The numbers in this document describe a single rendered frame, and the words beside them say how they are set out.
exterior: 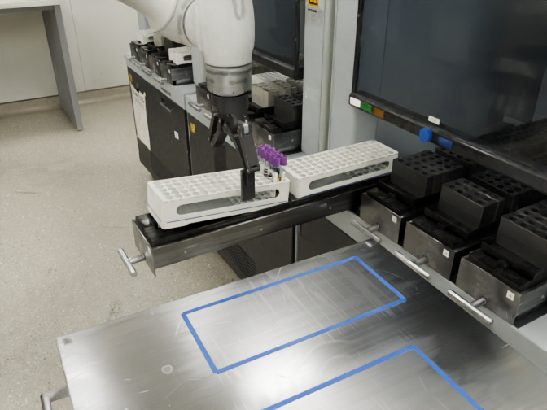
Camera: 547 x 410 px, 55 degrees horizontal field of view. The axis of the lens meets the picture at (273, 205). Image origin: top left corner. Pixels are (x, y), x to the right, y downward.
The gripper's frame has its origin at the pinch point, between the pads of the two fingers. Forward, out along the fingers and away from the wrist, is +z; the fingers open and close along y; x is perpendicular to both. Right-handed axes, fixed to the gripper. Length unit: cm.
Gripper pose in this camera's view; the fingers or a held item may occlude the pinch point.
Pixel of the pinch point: (234, 181)
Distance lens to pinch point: 115.1
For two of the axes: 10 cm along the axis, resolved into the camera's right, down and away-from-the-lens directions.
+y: 5.0, 4.2, -7.6
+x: 8.7, -2.5, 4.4
